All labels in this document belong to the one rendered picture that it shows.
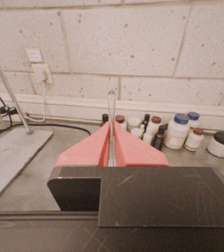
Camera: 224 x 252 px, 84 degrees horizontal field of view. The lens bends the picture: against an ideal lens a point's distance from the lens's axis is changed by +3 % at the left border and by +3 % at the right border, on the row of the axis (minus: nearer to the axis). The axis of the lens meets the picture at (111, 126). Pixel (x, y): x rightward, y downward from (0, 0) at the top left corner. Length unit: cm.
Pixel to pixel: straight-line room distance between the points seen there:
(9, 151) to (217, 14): 85
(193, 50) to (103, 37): 34
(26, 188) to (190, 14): 75
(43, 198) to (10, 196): 9
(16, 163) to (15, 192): 11
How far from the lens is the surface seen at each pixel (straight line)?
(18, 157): 57
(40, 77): 70
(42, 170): 50
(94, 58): 60
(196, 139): 55
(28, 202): 45
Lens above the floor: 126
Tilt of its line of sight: 35 degrees down
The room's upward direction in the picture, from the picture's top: straight up
